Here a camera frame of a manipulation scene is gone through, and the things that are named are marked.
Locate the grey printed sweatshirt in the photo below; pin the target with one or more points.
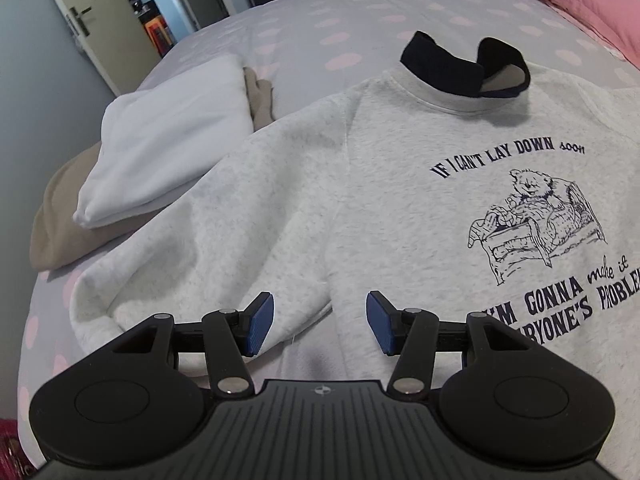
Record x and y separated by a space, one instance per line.
446 185

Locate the white folded garment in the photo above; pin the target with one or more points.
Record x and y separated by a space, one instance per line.
156 143

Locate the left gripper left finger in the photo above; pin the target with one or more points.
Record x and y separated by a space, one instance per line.
230 336

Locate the beige folded garment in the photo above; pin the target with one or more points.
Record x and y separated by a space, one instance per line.
58 241

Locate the white door with handle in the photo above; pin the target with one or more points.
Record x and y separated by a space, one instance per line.
114 40

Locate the polka dot bed sheet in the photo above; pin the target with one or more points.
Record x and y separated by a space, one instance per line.
309 50

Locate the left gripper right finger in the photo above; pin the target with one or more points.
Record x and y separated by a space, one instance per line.
411 335

